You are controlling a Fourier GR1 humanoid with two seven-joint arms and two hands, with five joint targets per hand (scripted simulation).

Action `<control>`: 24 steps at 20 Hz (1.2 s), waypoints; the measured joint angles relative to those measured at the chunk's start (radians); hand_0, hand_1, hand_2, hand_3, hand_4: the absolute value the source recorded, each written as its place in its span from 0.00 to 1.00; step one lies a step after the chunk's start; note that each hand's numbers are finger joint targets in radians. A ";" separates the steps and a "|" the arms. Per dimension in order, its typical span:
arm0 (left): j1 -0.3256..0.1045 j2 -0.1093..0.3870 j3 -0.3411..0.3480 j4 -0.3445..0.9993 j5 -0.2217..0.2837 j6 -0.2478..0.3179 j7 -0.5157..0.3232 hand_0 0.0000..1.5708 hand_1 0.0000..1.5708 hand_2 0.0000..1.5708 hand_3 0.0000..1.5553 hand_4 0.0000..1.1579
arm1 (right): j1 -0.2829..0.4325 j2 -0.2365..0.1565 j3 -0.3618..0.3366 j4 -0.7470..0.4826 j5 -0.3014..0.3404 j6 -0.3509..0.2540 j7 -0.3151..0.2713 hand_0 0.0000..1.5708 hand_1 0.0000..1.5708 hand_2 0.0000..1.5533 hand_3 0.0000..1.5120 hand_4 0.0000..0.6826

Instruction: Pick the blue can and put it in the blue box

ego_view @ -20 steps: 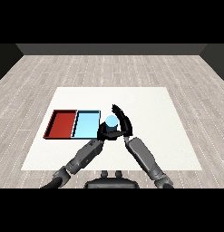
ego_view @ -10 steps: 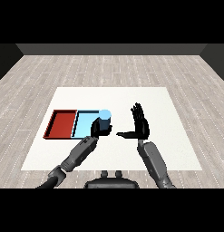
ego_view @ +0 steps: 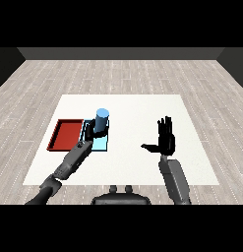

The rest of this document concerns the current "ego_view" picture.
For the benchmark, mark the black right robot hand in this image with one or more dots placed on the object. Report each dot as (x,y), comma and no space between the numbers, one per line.
(167,141)

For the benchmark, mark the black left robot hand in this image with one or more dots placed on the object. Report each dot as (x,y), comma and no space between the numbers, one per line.
(90,131)

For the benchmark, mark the dark grey robot body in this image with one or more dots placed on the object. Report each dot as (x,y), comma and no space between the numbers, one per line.
(121,198)

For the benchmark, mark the light blue shallow open box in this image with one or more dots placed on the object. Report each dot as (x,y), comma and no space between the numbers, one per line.
(99,143)

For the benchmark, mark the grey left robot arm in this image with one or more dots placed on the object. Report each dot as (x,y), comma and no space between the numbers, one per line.
(67,164)

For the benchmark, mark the blue can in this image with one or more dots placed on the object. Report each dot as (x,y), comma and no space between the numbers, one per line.
(101,122)

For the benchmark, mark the red shallow open box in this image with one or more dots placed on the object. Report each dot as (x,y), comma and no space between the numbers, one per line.
(66,134)

